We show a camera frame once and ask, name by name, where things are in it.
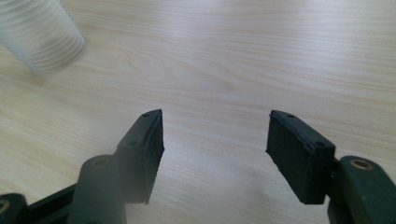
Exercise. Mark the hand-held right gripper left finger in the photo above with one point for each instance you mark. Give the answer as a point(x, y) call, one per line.
point(141, 155)

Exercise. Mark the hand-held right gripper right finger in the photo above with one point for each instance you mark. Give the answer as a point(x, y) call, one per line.
point(295, 155)

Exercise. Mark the stack of clear plastic cups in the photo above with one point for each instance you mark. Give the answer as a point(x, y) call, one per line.
point(37, 34)

